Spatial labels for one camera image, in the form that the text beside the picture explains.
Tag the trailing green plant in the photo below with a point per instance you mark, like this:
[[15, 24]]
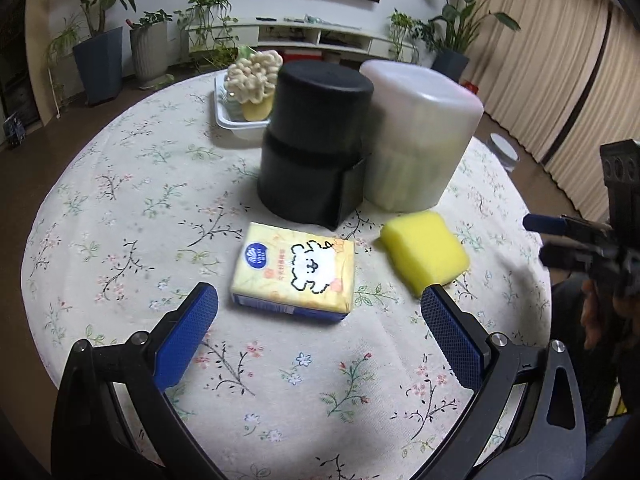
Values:
[[207, 25]]

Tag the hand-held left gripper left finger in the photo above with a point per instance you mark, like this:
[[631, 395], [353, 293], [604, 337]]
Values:
[[186, 340]]

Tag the yellow tissue pack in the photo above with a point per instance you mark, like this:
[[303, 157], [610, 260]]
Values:
[[295, 270]]

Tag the white translucent container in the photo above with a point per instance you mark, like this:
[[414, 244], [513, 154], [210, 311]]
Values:
[[420, 145]]

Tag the round floral tablecloth table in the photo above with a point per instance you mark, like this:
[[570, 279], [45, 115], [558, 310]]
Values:
[[150, 185]]

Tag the cream chenille wash mitt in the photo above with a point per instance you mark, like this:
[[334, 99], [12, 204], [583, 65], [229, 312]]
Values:
[[252, 77]]

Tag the white television cabinet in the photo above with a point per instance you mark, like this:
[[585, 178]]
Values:
[[310, 35]]

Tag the dark blue box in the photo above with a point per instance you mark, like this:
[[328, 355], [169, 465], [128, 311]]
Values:
[[14, 132]]

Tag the tall plant in blue pot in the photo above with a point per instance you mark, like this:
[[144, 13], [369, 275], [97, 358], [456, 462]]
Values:
[[100, 65]]

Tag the large yellow sponge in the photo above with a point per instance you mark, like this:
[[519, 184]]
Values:
[[425, 252]]

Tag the small yellow sponge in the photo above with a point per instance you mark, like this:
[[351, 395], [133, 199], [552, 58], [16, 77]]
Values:
[[258, 111]]

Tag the small bushy green plant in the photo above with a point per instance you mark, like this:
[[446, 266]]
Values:
[[407, 32]]

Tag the person's right hand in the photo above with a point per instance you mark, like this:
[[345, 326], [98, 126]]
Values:
[[595, 315]]

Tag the green cloth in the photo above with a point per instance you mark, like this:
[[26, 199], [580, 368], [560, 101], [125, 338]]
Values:
[[245, 54]]

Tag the plant in white ribbed pot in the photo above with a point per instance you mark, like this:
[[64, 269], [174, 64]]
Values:
[[150, 55]]

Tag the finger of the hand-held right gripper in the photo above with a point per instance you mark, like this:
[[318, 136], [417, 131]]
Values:
[[555, 223], [570, 257]]

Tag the white plastic tray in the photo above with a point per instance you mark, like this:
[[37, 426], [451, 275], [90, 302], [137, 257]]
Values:
[[232, 122]]

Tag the black cylindrical container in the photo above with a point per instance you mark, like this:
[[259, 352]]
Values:
[[315, 150]]

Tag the red box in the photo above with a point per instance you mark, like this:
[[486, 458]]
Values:
[[470, 87]]

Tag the beige curtain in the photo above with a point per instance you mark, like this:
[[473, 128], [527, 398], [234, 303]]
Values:
[[550, 60]]

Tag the white round device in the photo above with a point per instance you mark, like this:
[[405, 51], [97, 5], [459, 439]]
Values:
[[504, 150]]

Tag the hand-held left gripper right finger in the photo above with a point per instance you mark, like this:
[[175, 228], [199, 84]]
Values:
[[450, 340]]

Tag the large-leaf plant in dark pot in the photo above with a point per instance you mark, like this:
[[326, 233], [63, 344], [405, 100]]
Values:
[[450, 65]]

